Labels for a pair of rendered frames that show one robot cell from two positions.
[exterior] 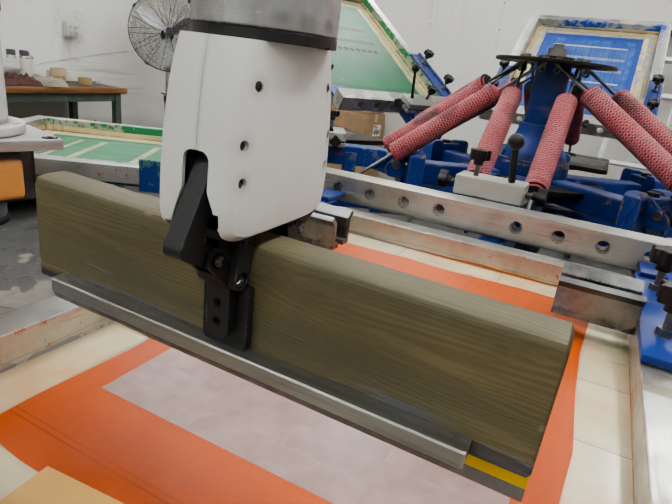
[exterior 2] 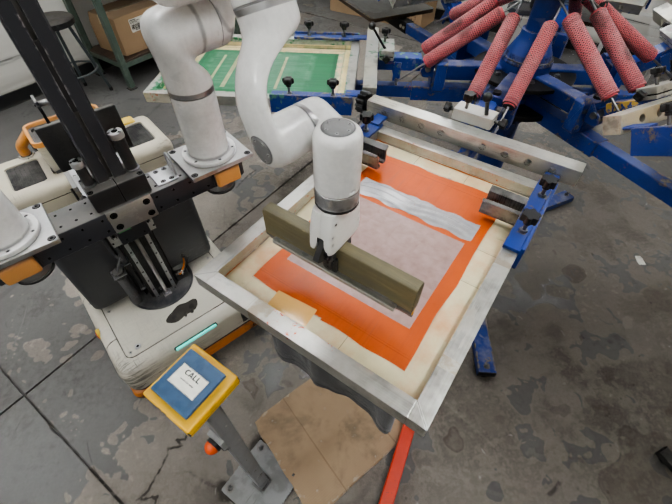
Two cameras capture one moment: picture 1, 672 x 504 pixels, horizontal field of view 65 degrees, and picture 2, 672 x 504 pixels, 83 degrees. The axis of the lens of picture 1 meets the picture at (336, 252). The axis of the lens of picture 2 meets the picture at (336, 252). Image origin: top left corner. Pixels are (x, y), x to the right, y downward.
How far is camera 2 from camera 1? 0.48 m
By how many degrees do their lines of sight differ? 30
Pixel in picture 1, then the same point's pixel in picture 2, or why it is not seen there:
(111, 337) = not seen: hidden behind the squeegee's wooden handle
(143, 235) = (302, 236)
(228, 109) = (328, 232)
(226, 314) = (330, 265)
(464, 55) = not seen: outside the picture
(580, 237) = (516, 156)
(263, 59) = (336, 219)
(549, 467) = (445, 292)
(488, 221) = (467, 141)
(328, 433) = not seen: hidden behind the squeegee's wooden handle
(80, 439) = (285, 280)
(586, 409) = (472, 266)
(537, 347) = (410, 290)
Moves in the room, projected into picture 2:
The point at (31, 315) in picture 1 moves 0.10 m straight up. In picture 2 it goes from (256, 230) to (249, 200)
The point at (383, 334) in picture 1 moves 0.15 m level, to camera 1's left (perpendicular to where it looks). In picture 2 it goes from (374, 278) to (294, 267)
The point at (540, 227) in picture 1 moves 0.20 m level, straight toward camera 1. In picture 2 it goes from (495, 148) to (474, 185)
